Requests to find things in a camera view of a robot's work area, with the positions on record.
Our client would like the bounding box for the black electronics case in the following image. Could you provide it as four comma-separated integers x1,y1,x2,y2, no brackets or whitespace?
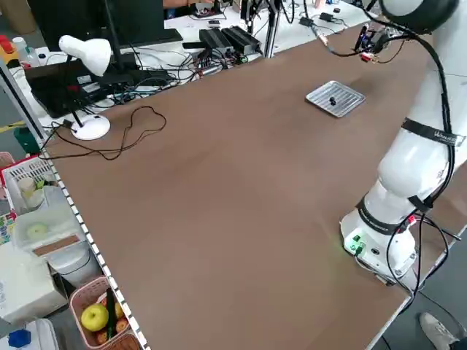
23,60,134,118

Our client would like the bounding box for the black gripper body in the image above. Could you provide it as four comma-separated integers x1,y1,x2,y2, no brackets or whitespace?
366,28,391,55

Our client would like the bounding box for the blue plastic object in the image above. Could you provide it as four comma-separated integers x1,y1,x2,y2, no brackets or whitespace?
7,329,30,347

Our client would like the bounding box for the aluminium frame post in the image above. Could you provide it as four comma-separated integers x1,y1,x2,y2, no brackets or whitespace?
0,58,50,151

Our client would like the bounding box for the clear plastic container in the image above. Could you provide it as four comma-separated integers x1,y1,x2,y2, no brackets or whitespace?
13,203,88,256

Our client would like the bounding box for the black lamp cable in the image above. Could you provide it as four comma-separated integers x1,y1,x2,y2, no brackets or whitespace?
42,105,168,161

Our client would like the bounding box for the tangled cable bundle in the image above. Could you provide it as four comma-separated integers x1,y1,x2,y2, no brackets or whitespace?
109,47,229,106

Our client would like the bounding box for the clear plastic bottle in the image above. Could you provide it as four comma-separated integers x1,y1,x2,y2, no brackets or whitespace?
12,36,41,69

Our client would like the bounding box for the black monitor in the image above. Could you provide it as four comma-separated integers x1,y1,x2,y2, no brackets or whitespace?
27,0,183,50

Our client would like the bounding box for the ribbed silver metal tray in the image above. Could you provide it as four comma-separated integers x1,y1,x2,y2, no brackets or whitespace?
305,80,366,119

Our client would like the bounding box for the black ribbed power supply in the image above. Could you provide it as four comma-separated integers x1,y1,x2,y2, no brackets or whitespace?
198,28,235,53
221,26,263,55

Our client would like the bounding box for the person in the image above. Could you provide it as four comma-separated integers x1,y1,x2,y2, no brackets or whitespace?
419,312,461,350

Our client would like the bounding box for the white cardboard box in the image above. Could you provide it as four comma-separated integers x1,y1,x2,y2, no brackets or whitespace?
0,244,69,325

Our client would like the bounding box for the green object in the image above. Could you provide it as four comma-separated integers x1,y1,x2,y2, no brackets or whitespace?
14,127,41,154

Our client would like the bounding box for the white desk lamp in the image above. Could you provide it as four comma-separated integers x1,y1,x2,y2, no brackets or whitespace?
58,34,112,141

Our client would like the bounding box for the red emergency stop button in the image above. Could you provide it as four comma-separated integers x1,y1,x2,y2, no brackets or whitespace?
0,34,19,69

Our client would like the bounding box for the aluminium camera mount post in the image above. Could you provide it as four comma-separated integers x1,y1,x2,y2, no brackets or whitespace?
263,0,282,59

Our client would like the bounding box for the grey plastic bin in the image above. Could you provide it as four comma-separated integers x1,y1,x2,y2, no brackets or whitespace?
47,244,101,289

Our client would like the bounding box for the black arm base cable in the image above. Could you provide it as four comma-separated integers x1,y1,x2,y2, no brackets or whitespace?
386,211,467,300

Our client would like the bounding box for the white plastic container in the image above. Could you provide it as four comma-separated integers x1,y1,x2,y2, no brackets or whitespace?
0,319,59,350

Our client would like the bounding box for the white plastic basket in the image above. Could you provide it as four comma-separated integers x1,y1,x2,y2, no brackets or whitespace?
1,155,61,216

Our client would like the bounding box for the pink plastic basket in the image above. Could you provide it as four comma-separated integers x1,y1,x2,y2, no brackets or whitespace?
69,276,145,350

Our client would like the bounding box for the green apple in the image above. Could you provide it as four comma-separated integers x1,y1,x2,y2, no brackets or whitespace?
80,304,109,332

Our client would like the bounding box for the dark green cucumber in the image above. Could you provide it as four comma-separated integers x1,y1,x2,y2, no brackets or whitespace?
104,287,118,341

